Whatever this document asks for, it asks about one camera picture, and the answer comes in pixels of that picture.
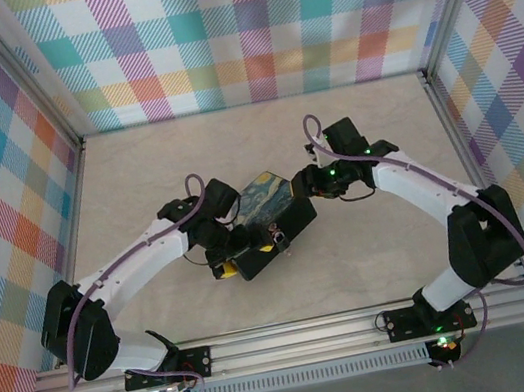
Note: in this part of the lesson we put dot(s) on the small padlock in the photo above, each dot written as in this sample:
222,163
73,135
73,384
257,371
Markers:
281,241

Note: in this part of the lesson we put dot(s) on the black starry night painted box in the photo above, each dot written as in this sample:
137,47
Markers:
267,195

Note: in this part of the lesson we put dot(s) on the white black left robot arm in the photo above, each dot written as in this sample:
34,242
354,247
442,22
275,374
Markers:
142,263

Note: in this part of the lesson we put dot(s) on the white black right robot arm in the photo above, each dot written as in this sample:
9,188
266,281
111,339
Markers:
411,180

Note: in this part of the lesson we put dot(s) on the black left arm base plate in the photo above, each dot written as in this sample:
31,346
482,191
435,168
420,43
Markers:
197,362

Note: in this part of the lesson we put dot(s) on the long aluminium mounting rail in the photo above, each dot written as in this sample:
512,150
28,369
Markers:
293,345

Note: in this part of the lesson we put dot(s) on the aluminium side rail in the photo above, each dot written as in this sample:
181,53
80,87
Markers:
70,230
466,145

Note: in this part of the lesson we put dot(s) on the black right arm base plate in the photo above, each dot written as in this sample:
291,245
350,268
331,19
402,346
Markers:
401,323

